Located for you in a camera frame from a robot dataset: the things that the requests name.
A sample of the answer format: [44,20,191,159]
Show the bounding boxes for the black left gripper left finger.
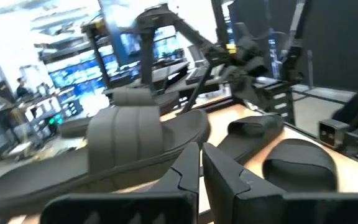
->
[40,142,200,224]

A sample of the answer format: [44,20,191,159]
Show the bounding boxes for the black keyboard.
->
[184,65,218,86]

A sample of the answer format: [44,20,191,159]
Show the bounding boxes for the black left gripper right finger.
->
[201,142,358,224]

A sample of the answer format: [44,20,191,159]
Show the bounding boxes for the black table-level camera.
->
[318,119,351,149]

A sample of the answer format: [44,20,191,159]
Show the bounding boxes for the black metal rig frame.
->
[178,0,358,172]

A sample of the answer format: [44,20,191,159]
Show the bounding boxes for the person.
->
[15,77,33,98]

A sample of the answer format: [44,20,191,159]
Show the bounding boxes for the monitor with blue screen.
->
[48,60,105,91]
[119,26,185,60]

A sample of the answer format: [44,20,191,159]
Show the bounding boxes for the black partition wall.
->
[228,0,358,91]

